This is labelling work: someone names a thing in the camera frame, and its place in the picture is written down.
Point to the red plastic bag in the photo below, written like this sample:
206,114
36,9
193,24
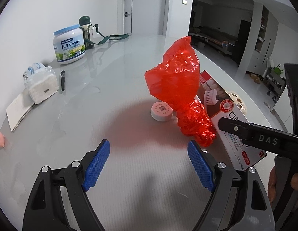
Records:
176,81

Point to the red white toothpaste box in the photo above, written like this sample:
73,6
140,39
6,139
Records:
227,111

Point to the white round small container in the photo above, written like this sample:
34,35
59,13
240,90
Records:
161,111

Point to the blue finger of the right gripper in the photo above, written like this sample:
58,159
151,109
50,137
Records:
245,131

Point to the green white water bottle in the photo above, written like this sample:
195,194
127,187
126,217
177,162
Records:
88,31

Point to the white door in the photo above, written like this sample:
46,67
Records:
145,17

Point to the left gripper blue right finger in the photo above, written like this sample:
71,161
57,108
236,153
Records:
251,210

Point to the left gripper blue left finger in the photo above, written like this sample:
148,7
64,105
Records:
45,209

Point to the pink eraser piece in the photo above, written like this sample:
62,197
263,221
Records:
2,140

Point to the black pen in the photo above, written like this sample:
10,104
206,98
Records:
62,79

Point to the full cream milk powder jar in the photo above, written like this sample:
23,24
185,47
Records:
69,44

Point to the shoe rack with green bag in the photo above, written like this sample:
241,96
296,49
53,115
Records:
274,83

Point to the beige plush sloth toy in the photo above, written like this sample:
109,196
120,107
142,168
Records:
238,101

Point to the white paper booklet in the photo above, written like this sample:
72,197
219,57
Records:
18,109

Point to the tissue pack in plastic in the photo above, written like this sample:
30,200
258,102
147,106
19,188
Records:
40,81

